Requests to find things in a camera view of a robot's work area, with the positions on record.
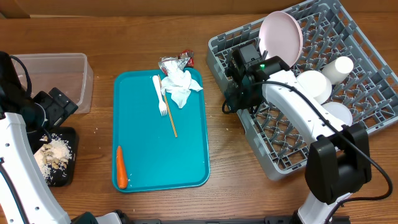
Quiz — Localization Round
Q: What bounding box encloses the black waste tray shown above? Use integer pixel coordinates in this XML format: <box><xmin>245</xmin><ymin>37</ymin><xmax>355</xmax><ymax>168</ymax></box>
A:
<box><xmin>34</xmin><ymin>127</ymin><xmax>79</xmax><ymax>187</ymax></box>

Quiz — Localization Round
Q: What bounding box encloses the clear plastic bin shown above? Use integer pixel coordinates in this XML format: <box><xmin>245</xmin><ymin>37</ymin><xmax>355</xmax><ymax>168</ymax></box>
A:
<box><xmin>12</xmin><ymin>53</ymin><xmax>94</xmax><ymax>114</ymax></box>

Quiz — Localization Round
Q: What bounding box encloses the white round plate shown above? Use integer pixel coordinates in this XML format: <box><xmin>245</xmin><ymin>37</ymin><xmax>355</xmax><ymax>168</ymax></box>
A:
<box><xmin>258</xmin><ymin>11</ymin><xmax>303</xmax><ymax>67</ymax></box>

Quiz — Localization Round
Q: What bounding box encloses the red silver snack wrapper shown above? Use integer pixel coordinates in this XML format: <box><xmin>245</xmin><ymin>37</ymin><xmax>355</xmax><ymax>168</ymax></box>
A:
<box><xmin>158</xmin><ymin>50</ymin><xmax>194</xmax><ymax>75</ymax></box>

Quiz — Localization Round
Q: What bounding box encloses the white paper napkin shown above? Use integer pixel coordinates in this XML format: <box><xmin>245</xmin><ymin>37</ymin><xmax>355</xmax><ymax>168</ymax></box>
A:
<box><xmin>159</xmin><ymin>60</ymin><xmax>203</xmax><ymax>109</ymax></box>

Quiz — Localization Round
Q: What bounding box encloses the white round bowl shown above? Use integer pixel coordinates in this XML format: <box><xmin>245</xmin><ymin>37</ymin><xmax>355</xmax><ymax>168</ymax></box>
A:
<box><xmin>297</xmin><ymin>70</ymin><xmax>332</xmax><ymax>104</ymax></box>

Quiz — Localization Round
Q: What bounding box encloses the white paper cup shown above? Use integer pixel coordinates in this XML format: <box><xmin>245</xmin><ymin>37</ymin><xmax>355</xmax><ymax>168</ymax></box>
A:
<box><xmin>322</xmin><ymin>56</ymin><xmax>354</xmax><ymax>85</ymax></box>

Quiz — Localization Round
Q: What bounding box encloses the white plastic fork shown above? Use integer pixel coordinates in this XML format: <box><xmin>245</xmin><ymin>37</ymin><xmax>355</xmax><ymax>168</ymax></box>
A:
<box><xmin>152</xmin><ymin>75</ymin><xmax>167</xmax><ymax>116</ymax></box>

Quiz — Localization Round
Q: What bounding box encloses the wooden chopstick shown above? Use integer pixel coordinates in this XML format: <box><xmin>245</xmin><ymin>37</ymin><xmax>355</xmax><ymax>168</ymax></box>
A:
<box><xmin>158</xmin><ymin>75</ymin><xmax>178</xmax><ymax>138</ymax></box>

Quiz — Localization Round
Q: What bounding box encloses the grey round bowl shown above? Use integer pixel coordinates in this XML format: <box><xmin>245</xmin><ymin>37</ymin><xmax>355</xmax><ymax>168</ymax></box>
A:
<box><xmin>322</xmin><ymin>102</ymin><xmax>353</xmax><ymax>126</ymax></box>

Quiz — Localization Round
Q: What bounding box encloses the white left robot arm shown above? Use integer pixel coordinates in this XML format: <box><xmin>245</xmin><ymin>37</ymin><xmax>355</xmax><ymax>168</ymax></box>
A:
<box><xmin>1</xmin><ymin>52</ymin><xmax>78</xmax><ymax>223</ymax></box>

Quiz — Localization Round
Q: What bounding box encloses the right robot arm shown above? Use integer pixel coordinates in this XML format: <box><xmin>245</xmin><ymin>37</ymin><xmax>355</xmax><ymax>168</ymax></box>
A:
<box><xmin>224</xmin><ymin>44</ymin><xmax>372</xmax><ymax>223</ymax></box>

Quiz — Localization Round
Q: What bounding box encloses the peanut shells and rice pile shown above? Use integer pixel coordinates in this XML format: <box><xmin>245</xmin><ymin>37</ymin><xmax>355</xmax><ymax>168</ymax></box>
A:
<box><xmin>34</xmin><ymin>133</ymin><xmax>73</xmax><ymax>186</ymax></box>

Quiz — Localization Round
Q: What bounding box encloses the orange carrot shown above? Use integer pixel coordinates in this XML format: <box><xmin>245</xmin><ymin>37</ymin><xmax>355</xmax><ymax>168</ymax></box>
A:
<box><xmin>116</xmin><ymin>146</ymin><xmax>128</xmax><ymax>189</ymax></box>

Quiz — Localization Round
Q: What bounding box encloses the teal plastic serving tray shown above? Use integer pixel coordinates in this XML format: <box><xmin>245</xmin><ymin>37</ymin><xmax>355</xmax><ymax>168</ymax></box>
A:
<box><xmin>112</xmin><ymin>70</ymin><xmax>210</xmax><ymax>193</ymax></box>

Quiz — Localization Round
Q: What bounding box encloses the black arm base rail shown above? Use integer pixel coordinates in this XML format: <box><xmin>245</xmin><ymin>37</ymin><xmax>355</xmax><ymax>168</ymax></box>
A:
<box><xmin>71</xmin><ymin>210</ymin><xmax>351</xmax><ymax>224</ymax></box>

